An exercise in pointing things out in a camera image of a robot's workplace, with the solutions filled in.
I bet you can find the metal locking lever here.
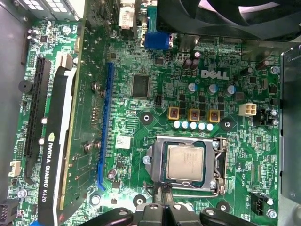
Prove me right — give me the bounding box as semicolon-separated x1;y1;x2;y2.
213;137;229;195

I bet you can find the white barcode sticker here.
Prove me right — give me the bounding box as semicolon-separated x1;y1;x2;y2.
114;135;132;150

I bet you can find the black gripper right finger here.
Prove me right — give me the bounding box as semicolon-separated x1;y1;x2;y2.
165;185;257;226

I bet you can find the black PC case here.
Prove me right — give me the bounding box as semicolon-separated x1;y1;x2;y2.
0;0;301;226

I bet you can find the black square chip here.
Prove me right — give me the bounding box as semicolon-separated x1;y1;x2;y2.
131;74;151;98

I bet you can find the beige slot latch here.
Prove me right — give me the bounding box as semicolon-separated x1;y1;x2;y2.
58;53;74;71

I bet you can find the black expansion slot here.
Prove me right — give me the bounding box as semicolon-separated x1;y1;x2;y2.
23;56;52;186

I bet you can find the black graphics card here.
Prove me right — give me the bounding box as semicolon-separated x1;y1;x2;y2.
37;21;111;226

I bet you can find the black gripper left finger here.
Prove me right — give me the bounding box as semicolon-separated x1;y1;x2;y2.
83;183;166;226

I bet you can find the CPU socket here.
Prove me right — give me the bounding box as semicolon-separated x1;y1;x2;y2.
143;135;229;196

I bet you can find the gold square inductor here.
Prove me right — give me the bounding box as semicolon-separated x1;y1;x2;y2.
188;108;201;122
208;109;221;123
168;107;180;120

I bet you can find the black fan connector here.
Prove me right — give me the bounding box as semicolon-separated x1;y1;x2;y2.
250;192;268;215

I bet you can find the white power connector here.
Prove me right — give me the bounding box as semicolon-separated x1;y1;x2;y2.
238;103;257;117

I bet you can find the silver CPU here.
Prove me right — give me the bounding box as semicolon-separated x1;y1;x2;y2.
166;144;205;183

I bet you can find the green motherboard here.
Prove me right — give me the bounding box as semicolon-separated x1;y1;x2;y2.
7;0;283;226

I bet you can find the black round buzzer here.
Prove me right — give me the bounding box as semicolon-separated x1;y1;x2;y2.
18;79;33;94

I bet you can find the black case fan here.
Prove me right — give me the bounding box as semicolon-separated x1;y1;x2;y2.
156;0;301;42

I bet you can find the metal socket cover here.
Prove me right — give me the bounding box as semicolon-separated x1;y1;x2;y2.
146;135;217;192

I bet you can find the blue port connector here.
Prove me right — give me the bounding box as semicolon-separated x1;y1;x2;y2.
146;5;158;33

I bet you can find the white small connector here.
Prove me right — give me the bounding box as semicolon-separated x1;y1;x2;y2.
8;161;22;178

